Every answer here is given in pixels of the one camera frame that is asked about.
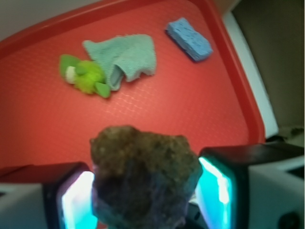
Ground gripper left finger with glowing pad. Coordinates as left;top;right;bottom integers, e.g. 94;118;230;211
0;162;98;229

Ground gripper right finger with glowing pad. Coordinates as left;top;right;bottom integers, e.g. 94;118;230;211
195;142;305;229

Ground brown rock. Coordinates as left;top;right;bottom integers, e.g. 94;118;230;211
90;125;203;229

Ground red plastic tray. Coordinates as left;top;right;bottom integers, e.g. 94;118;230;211
0;0;266;177

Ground green plush toy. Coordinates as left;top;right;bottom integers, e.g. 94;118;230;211
59;54;111;99

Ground teal knitted cloth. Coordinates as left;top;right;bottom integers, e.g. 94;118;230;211
82;34;157;91

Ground blue sponge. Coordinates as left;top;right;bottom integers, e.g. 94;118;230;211
165;18;213;62

